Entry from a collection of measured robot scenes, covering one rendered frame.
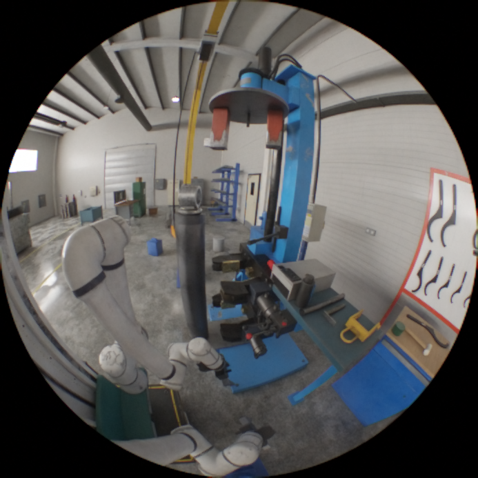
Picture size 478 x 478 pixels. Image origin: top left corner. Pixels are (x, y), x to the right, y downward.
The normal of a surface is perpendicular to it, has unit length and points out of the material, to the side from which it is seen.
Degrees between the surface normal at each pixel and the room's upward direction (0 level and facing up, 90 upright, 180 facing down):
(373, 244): 90
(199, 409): 0
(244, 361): 0
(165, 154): 90
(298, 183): 90
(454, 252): 90
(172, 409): 0
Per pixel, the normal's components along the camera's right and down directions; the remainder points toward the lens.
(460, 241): -0.95, 0.04
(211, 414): 0.08, -0.94
